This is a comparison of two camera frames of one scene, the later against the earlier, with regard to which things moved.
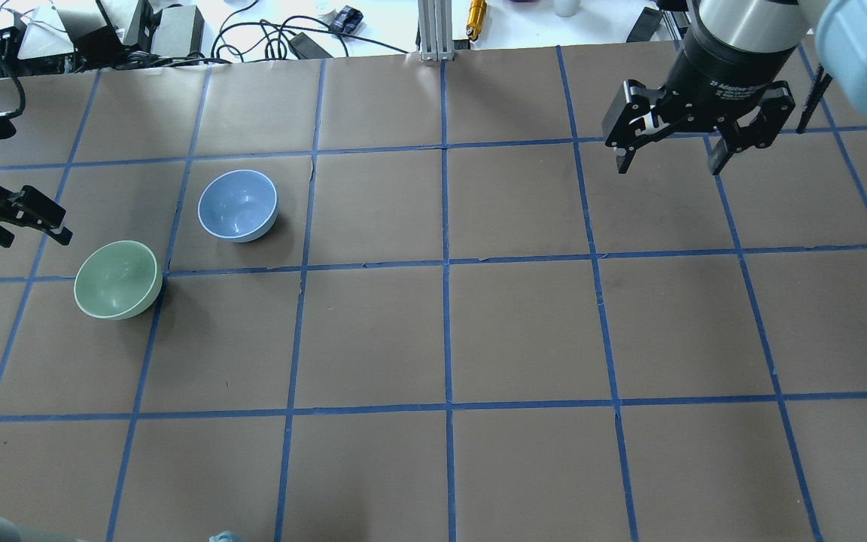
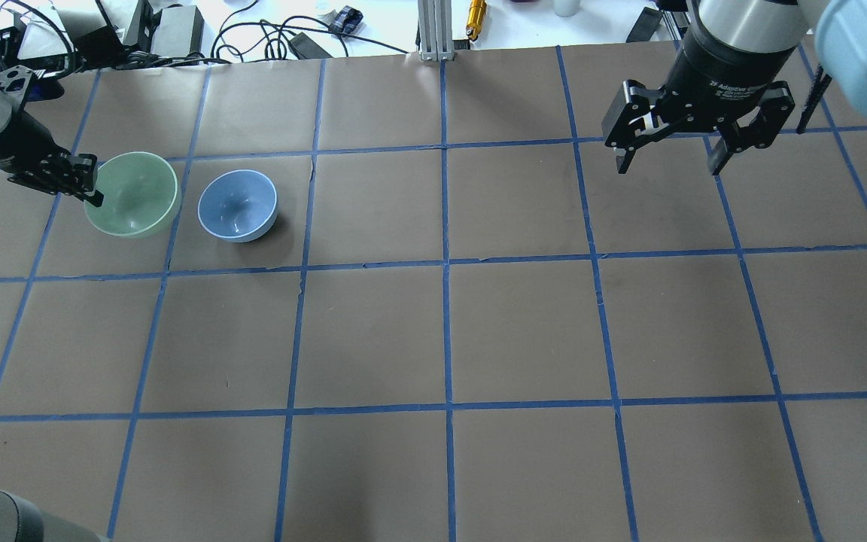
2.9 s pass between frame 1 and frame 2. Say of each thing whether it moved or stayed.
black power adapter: stayed
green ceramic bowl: moved
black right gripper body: stayed
